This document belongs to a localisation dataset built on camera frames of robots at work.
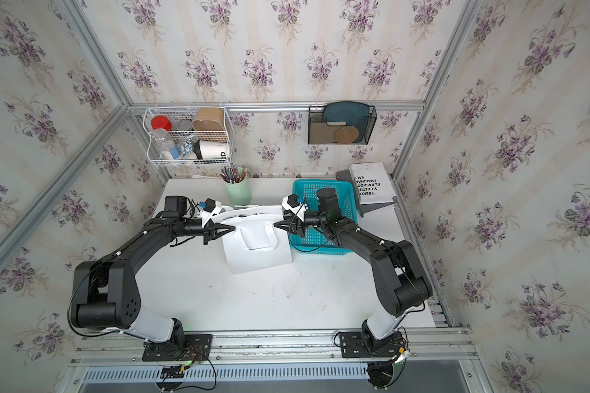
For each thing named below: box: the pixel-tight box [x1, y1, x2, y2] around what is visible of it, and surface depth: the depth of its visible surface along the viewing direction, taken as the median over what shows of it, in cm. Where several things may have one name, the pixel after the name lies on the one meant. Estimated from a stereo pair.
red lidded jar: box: [150, 115, 173, 131], surface depth 93 cm
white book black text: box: [349, 162, 396, 205], surface depth 109 cm
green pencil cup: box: [221, 167, 252, 206], surface depth 103 cm
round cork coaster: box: [334, 126, 359, 145], surface depth 98 cm
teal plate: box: [322, 101, 370, 127], surface depth 95 cm
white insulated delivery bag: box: [211, 205, 293, 275], surface depth 81 cm
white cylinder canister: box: [193, 139, 230, 160], surface depth 95 cm
